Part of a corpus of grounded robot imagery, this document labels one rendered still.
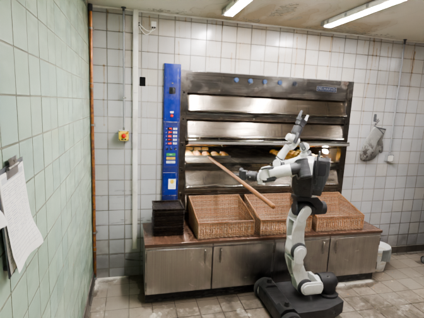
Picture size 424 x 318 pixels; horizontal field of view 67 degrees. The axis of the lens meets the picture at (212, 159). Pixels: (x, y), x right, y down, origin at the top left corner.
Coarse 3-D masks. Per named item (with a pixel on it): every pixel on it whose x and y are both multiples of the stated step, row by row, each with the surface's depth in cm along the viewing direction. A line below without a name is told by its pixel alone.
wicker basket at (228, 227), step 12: (192, 204) 331; (204, 204) 334; (216, 204) 337; (228, 204) 341; (240, 204) 338; (192, 216) 311; (204, 216) 333; (216, 216) 336; (228, 216) 340; (240, 216) 337; (252, 216) 308; (192, 228) 312; (204, 228) 291; (216, 228) 316; (228, 228) 298; (240, 228) 301; (252, 228) 307
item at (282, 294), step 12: (324, 276) 282; (264, 288) 288; (276, 288) 288; (288, 288) 293; (324, 288) 279; (264, 300) 285; (276, 300) 270; (288, 300) 275; (300, 300) 275; (312, 300) 276; (324, 300) 277; (336, 300) 278; (276, 312) 261; (288, 312) 256; (300, 312) 259; (312, 312) 262; (324, 312) 265; (336, 312) 274
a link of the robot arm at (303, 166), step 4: (304, 160) 239; (292, 164) 241; (296, 164) 240; (300, 164) 239; (304, 164) 238; (308, 164) 239; (292, 168) 240; (296, 168) 239; (300, 168) 238; (304, 168) 237; (308, 168) 237; (292, 172) 240; (296, 172) 240; (300, 172) 238; (304, 172) 236; (308, 172) 236
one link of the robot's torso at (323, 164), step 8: (320, 152) 269; (312, 160) 250; (320, 160) 249; (328, 160) 253; (312, 168) 248; (320, 168) 249; (328, 168) 247; (296, 176) 254; (312, 176) 249; (320, 176) 250; (328, 176) 248; (296, 184) 256; (304, 184) 254; (312, 184) 253; (320, 184) 251; (296, 192) 259; (304, 192) 256; (312, 192) 255; (320, 192) 253
